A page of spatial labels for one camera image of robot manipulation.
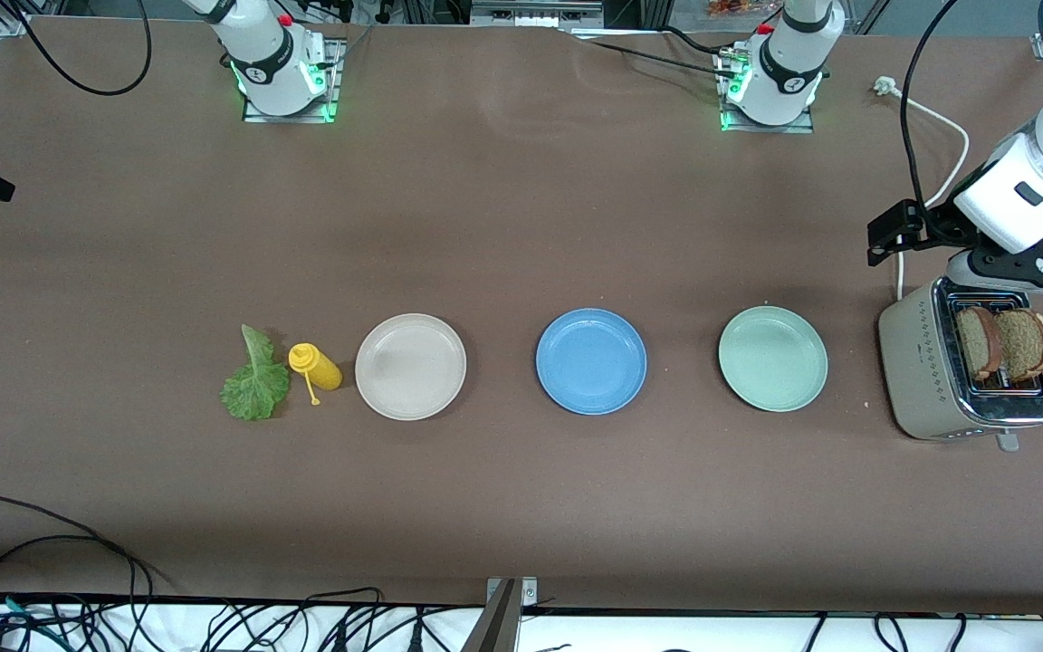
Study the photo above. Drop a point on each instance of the mint green round plate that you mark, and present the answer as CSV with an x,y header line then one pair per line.
x,y
773,359

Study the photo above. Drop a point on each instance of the metal corner bracket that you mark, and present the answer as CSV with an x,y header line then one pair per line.
x,y
14,24

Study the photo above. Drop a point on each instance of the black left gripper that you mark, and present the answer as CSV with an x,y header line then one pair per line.
x,y
936,224

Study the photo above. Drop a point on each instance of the silver two-slot toaster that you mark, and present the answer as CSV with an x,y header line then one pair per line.
x,y
915,380

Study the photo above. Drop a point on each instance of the grey metal box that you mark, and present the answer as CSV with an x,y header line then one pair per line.
x,y
535,14

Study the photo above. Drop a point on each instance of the pale beige round plate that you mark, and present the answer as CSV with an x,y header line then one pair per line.
x,y
410,371

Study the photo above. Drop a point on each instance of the green lettuce leaf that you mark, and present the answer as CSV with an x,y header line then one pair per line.
x,y
254,389

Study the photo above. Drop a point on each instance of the orange snack packet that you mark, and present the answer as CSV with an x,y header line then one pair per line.
x,y
730,7

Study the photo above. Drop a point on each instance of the blue round plate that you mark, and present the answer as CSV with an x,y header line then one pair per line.
x,y
591,362

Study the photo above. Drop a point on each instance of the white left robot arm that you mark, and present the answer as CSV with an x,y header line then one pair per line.
x,y
789,81

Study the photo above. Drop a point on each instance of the black power plug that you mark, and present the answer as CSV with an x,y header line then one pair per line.
x,y
338,638
415,636

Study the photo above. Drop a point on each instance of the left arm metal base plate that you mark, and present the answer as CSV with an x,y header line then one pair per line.
x,y
770,129

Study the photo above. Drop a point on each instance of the brown bread slice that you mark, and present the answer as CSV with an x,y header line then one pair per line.
x,y
977,344
1026,346

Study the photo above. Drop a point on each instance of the yellow mustard squeeze bottle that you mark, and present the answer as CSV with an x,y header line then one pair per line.
x,y
322,369

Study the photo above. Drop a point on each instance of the aluminium camera post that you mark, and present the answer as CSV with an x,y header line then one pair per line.
x,y
499,625

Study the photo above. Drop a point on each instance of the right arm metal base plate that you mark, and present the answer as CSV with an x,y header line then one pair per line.
x,y
337,86

